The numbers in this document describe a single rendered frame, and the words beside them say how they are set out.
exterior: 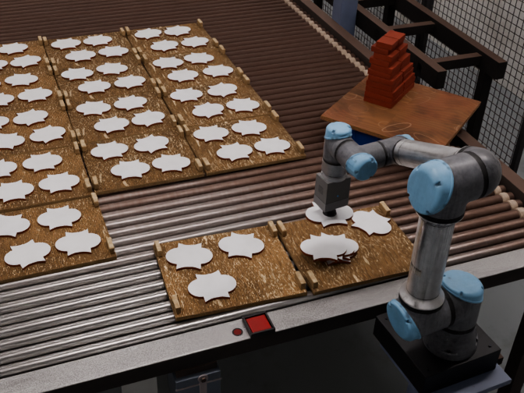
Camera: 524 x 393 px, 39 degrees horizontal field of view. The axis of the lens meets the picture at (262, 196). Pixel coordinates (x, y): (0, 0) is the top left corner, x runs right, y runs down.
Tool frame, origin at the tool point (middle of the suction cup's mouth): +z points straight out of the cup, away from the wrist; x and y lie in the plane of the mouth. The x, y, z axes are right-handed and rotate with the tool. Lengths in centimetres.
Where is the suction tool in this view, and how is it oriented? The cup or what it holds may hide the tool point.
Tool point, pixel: (329, 215)
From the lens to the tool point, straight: 226.0
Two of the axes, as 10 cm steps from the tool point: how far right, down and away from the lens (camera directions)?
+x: 4.8, 5.2, -7.1
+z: -0.3, 8.1, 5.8
